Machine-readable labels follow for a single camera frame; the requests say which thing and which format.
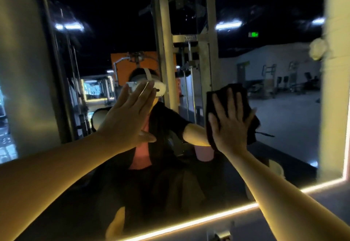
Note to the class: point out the person's left hand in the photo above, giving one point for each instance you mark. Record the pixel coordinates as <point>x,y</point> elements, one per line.
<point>128,123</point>

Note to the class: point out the large wall mirror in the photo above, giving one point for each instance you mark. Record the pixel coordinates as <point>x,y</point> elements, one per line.
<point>33,85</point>

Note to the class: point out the small wall plug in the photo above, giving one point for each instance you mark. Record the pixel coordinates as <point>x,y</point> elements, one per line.
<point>221,236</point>

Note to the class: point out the person's left forearm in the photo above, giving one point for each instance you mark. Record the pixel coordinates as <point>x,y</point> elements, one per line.
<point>54,186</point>

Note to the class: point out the person's right hand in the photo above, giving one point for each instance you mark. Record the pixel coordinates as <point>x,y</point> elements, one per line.
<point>229,131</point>

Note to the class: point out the dark brown cleaning cloth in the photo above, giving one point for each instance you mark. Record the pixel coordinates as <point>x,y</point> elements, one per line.
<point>243,99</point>

